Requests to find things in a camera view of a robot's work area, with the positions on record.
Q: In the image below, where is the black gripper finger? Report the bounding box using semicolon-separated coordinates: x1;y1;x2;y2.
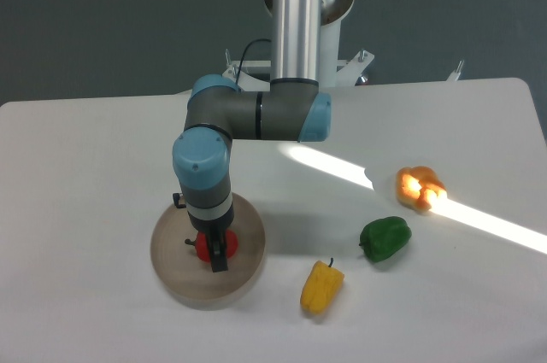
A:
206;230;228;272

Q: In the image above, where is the beige round plate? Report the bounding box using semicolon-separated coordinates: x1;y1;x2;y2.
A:
150;194;266;309

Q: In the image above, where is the orange bell pepper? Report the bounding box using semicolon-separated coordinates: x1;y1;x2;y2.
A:
395;166;448;213

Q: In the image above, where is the red bell pepper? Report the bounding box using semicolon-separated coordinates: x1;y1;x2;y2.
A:
184;231;238;263

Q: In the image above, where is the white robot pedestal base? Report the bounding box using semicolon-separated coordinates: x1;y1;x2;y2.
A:
177;0;465;95

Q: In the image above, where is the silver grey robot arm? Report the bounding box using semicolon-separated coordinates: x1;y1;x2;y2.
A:
172;0;354;272

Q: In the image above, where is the green bell pepper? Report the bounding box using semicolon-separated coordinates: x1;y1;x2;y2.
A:
359;216;412;263

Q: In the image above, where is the yellow bell pepper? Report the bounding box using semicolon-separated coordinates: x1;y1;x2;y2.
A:
300;258;345;314

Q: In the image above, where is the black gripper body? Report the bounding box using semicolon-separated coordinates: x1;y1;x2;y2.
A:
172;192;234;233

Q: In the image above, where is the black cable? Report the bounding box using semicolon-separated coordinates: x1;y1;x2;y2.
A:
233;38;274;93

